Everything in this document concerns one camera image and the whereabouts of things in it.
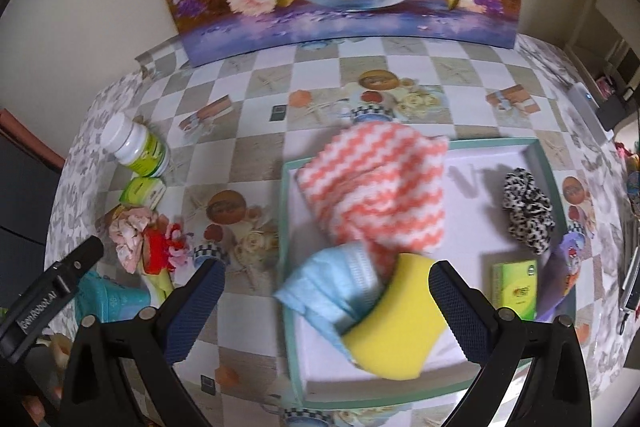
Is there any purple cloth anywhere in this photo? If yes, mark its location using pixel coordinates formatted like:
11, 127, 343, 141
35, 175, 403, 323
536, 232, 586, 322

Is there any yellow sponge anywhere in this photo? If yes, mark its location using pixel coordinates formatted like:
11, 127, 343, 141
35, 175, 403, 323
342, 254, 446, 381

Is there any leopard print scrunchie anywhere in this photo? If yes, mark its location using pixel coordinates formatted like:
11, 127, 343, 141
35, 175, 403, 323
502, 168, 555, 256

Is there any red white scrunchie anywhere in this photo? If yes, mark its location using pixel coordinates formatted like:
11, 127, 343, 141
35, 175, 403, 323
141, 222, 191, 275

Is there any pink floral scrunchie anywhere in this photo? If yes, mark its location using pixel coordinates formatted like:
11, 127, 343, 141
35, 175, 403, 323
108, 207, 158, 274

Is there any light blue cloth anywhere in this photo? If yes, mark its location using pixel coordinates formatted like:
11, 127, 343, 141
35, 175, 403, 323
276, 242, 383, 351

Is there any pink white fluffy cloth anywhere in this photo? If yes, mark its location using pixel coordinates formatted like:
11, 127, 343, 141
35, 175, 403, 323
296, 121, 449, 280

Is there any green box in tray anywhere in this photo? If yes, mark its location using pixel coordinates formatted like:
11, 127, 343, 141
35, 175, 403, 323
491, 260, 537, 321

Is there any teal plastic container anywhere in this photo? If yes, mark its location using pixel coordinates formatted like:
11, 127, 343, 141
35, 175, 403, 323
74, 271, 151, 323

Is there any green rimmed white tray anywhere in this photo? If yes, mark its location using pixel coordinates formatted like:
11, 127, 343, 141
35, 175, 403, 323
278, 138, 566, 410

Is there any grey floral cloth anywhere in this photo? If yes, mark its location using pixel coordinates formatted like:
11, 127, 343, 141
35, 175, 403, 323
44, 70, 144, 267

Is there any small green medicine box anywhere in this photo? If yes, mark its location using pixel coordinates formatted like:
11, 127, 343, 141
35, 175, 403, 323
119, 176, 166, 210

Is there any white green pill bottle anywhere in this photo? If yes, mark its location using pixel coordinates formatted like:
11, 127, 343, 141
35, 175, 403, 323
100, 113, 169, 178

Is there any white power bank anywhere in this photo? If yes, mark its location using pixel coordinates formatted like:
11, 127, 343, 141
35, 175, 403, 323
567, 82, 614, 145

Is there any checkered patterned tablecloth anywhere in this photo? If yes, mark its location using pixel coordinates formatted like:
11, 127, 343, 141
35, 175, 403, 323
79, 36, 634, 426

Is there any white shelf unit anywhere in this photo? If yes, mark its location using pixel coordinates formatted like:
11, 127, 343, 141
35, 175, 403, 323
564, 0, 639, 105

